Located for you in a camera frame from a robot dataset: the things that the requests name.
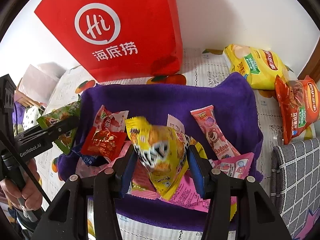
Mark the white spotted cloth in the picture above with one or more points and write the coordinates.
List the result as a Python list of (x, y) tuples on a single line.
[(31, 116)]

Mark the purple towel covered tray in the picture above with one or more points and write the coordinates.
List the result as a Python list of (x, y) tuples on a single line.
[(225, 97)]

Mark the yellow snack packet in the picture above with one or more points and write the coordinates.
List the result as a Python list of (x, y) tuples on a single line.
[(162, 150)]

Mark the red paper bag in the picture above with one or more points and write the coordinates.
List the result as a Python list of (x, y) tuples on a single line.
[(140, 12)]

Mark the white pink lychee snack packet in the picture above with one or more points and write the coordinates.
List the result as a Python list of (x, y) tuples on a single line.
[(110, 120)]

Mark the person's left hand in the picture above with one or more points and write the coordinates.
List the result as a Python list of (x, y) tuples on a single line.
[(33, 180)]

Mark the orange chips bag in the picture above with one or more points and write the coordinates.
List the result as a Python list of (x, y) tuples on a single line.
[(297, 107)]

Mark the green snack packet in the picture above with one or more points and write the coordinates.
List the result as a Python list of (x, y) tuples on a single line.
[(65, 113)]

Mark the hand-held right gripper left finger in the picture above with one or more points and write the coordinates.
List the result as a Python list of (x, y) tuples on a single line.
[(126, 170)]

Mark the red snack packet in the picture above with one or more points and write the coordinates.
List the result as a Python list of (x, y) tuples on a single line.
[(102, 142)]

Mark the fruit print tablecloth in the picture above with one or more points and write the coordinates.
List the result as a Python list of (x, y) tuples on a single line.
[(207, 67)]

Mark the grey checked cloth pink star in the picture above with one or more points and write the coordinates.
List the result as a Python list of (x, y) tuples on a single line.
[(297, 180)]

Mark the long pink stick snack packet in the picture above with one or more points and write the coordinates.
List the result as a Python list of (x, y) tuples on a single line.
[(212, 132)]

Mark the white plastic bag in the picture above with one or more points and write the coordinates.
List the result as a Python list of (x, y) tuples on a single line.
[(40, 80)]

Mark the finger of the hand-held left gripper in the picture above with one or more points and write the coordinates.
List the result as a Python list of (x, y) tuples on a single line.
[(65, 126)]

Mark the blue snack packet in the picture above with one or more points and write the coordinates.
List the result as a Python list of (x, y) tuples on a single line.
[(88, 160)]

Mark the small pink snack packet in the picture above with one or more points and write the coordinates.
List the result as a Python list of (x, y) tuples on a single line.
[(235, 166)]

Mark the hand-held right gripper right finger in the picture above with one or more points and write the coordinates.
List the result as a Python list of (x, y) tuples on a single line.
[(196, 172)]

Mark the wooden chair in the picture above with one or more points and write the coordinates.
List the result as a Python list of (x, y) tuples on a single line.
[(27, 102)]

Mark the large pink yellow-edged snack packet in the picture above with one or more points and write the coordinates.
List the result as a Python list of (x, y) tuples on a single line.
[(190, 195)]

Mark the yellow chips bag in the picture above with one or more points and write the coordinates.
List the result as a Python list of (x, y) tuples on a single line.
[(257, 65)]

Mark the wooden door frame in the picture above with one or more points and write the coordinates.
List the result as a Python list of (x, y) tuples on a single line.
[(312, 67)]

